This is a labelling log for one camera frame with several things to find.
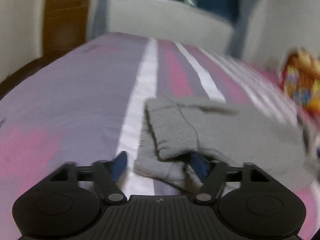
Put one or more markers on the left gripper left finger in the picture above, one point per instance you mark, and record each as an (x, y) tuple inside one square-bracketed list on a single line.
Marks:
[(107, 174)]

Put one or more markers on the colourful patterned pillow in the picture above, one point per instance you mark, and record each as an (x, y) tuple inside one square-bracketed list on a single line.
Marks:
[(300, 80)]

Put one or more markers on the striped pink grey bedsheet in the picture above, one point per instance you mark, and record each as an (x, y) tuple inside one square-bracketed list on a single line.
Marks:
[(88, 106)]

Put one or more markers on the grey sweatpants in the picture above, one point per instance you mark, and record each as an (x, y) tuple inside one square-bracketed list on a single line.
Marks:
[(172, 128)]

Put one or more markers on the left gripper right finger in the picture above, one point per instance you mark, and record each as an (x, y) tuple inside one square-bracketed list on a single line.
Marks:
[(212, 174)]

